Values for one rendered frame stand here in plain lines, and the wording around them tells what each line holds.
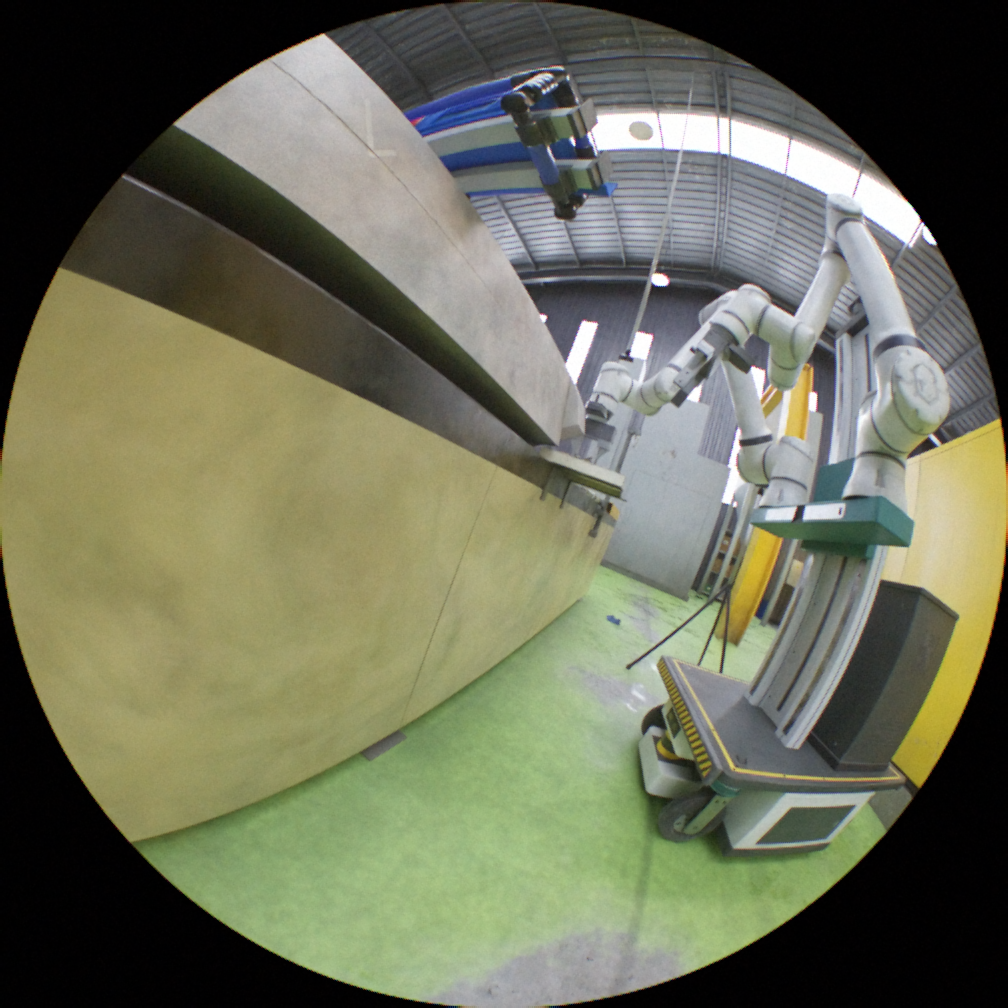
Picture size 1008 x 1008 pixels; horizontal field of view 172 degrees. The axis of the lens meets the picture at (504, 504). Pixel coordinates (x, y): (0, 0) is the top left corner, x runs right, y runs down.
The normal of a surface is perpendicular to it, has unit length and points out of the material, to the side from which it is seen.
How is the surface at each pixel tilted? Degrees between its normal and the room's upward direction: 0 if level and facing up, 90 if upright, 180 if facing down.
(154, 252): 90
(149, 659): 90
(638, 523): 90
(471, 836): 0
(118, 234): 90
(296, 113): 80
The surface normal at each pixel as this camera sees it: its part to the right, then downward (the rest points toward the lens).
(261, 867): 0.36, -0.93
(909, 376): -0.70, -0.11
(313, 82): 0.89, 0.18
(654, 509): -0.40, -0.11
